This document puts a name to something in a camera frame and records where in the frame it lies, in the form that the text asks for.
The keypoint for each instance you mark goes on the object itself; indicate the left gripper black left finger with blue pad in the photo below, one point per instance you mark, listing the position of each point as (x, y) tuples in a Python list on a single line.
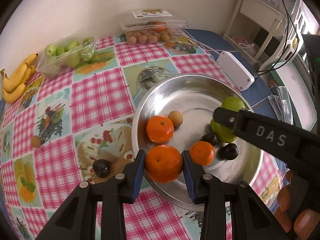
[(76, 217)]

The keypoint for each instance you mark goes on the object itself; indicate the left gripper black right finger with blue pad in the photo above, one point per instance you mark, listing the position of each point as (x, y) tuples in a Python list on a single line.
[(251, 218)]

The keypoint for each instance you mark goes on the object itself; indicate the dark plum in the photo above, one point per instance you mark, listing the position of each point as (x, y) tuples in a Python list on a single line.
[(228, 152), (210, 138), (101, 168)]

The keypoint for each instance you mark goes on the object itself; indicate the green mango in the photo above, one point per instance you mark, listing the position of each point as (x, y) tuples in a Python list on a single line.
[(233, 104), (223, 133)]

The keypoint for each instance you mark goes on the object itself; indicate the orange tangerine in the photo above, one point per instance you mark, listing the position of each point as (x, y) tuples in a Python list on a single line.
[(163, 163), (202, 153), (159, 129)]

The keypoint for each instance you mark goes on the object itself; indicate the brown kiwi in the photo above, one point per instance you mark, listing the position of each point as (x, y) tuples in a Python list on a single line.
[(36, 141), (176, 118)]

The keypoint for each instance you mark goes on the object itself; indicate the person's hand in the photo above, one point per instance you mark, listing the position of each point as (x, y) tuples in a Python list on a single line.
[(305, 224)]

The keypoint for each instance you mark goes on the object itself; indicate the white rectangular device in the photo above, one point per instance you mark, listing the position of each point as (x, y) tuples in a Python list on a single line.
[(235, 70)]

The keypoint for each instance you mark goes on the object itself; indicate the pink checkered fruit tablecloth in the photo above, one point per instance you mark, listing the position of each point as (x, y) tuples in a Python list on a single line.
[(79, 112)]

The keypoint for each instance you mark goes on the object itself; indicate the silver metal plate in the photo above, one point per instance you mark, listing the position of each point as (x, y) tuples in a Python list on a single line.
[(196, 96)]

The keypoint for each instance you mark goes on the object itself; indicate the white side shelf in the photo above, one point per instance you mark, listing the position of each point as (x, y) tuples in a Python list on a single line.
[(267, 14)]

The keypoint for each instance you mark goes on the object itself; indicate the yellow banana bunch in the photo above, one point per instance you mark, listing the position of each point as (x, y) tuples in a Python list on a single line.
[(14, 86)]

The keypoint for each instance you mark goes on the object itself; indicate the clear tray of green apples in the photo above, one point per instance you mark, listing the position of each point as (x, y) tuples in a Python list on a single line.
[(69, 52)]

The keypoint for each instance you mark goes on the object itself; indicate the clear box of longans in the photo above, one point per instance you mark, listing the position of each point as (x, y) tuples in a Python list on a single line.
[(151, 25)]

